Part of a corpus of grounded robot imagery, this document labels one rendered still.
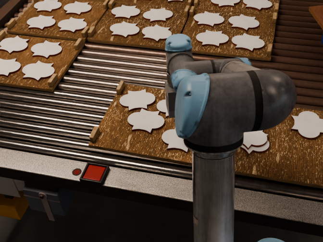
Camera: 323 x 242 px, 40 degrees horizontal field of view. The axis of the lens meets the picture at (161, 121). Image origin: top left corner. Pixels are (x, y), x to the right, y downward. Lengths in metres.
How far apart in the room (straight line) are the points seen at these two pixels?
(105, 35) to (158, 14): 0.29
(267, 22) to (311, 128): 0.72
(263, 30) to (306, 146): 0.73
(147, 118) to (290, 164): 0.52
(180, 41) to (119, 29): 0.88
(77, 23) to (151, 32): 0.38
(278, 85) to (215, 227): 0.31
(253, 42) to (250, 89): 1.20
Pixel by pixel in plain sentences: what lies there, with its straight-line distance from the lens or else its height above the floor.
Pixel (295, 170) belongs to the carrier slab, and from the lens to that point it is 1.48.
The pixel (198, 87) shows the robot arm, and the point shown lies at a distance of 0.79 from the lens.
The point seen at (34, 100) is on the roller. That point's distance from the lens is 1.83.
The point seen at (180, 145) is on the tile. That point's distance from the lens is 1.50.
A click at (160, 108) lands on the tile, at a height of 0.95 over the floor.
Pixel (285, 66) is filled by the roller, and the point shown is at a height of 0.92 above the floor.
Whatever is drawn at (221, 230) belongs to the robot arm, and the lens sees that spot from 0.93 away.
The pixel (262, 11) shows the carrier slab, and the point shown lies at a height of 0.94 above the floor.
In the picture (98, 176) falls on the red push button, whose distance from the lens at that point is 1.46.
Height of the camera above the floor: 2.03
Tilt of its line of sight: 43 degrees down
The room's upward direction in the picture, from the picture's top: 4 degrees counter-clockwise
